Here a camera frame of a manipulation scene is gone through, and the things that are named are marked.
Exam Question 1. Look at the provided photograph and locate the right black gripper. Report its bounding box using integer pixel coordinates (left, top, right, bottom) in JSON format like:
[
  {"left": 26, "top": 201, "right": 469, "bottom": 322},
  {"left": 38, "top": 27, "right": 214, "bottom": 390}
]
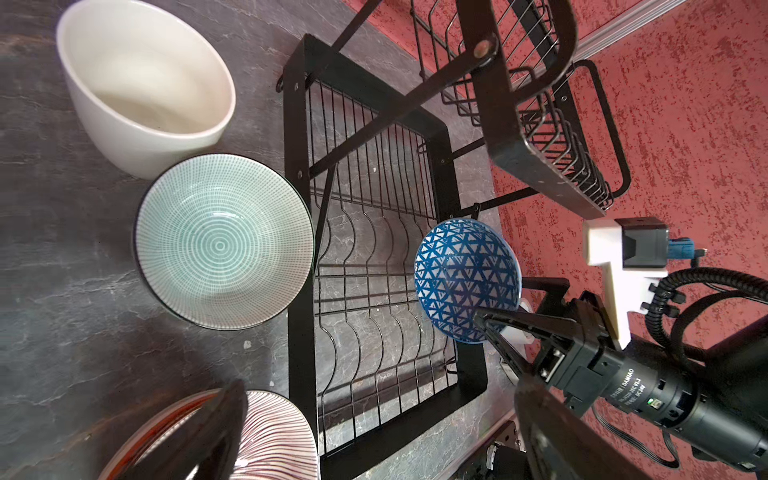
[{"left": 473, "top": 277, "right": 699, "bottom": 429}]

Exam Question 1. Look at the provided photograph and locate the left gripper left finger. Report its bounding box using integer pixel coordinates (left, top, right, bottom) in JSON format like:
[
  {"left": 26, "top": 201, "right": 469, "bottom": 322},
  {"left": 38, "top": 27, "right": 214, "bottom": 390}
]
[{"left": 119, "top": 380, "right": 248, "bottom": 479}]

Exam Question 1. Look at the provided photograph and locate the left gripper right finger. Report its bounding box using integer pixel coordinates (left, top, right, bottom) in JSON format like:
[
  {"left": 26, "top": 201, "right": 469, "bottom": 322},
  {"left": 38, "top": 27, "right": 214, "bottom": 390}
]
[{"left": 515, "top": 374, "right": 648, "bottom": 480}]

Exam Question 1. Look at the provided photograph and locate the pink striped bowl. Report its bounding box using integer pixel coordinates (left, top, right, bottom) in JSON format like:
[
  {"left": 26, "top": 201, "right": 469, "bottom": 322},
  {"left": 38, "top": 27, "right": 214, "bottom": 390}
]
[{"left": 99, "top": 389, "right": 321, "bottom": 479}]

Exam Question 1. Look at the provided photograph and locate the blue triangle pattern bowl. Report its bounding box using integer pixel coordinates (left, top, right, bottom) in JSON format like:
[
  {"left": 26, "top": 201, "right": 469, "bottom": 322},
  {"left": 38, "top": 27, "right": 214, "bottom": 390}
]
[{"left": 413, "top": 218, "right": 522, "bottom": 344}]

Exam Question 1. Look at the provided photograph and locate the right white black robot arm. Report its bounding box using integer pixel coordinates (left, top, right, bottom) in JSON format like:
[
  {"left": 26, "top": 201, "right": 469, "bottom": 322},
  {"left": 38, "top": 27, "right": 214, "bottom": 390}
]
[{"left": 473, "top": 268, "right": 767, "bottom": 475}]

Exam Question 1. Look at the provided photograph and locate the teal line pattern bowl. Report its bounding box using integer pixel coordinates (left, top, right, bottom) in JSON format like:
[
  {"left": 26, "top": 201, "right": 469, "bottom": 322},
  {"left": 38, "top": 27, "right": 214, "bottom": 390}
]
[{"left": 132, "top": 153, "right": 316, "bottom": 331}]

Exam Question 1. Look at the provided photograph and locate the white ceramic mug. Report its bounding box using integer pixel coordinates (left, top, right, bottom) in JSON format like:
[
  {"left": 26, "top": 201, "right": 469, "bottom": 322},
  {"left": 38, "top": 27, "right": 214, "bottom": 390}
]
[{"left": 56, "top": 1, "right": 236, "bottom": 180}]

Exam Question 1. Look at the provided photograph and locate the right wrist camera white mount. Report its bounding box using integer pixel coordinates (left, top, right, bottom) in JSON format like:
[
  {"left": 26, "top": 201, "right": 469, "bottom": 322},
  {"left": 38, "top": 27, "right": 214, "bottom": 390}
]
[{"left": 583, "top": 216, "right": 708, "bottom": 350}]

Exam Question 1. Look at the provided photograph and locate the black wire dish rack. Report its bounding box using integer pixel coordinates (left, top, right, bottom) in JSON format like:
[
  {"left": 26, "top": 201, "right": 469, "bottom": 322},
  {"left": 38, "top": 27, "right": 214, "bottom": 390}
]
[{"left": 276, "top": 1, "right": 624, "bottom": 479}]

